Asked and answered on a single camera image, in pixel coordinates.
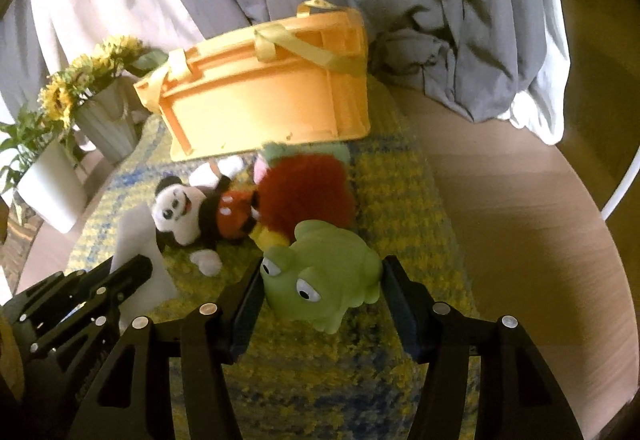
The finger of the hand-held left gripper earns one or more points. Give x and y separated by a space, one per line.
125 272
75 332

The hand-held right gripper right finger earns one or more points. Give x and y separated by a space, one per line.
403 312

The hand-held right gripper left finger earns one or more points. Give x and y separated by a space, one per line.
246 307

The green rubber frog toy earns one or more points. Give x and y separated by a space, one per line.
332 270

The black and white mouse plush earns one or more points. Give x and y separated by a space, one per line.
175 215

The white plant pot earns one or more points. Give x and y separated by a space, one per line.
52 187

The red fuzzy plush toy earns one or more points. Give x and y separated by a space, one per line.
305 192

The yellow and blue woven rug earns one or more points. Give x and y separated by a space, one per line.
400 180

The white ribbed vase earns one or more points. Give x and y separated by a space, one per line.
110 120

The green leafy plant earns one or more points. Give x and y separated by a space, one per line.
22 140

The artificial sunflower bunch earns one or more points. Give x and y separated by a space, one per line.
75 75

